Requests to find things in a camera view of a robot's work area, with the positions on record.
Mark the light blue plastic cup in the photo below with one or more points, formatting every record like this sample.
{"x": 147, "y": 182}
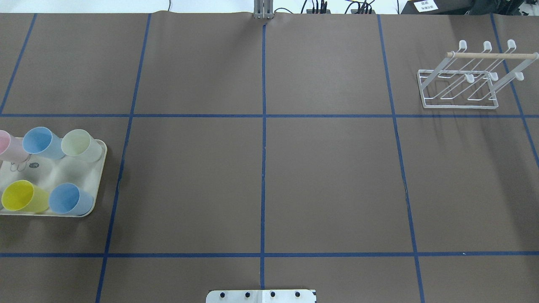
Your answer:
{"x": 42, "y": 142}

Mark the pink plastic cup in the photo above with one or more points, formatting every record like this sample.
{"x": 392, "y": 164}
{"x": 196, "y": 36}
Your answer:
{"x": 11, "y": 148}

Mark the pale green plastic cup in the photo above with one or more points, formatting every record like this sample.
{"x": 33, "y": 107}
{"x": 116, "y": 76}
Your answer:
{"x": 80, "y": 145}

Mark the blue plastic cup front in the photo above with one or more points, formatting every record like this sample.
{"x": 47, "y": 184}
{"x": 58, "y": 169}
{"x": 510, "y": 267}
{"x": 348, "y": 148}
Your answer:
{"x": 69, "y": 199}

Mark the yellow plastic cup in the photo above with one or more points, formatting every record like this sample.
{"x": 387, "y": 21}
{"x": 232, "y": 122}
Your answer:
{"x": 23, "y": 196}

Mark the cream tray with bear drawing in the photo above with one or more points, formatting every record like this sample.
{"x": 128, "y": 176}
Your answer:
{"x": 49, "y": 173}

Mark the grey aluminium frame post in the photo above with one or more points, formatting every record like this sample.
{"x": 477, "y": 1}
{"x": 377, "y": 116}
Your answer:
{"x": 263, "y": 9}

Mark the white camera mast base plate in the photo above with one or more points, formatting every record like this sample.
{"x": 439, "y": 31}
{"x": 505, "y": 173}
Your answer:
{"x": 262, "y": 296}

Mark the white wire cup rack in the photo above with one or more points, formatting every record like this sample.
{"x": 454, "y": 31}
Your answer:
{"x": 472, "y": 80}

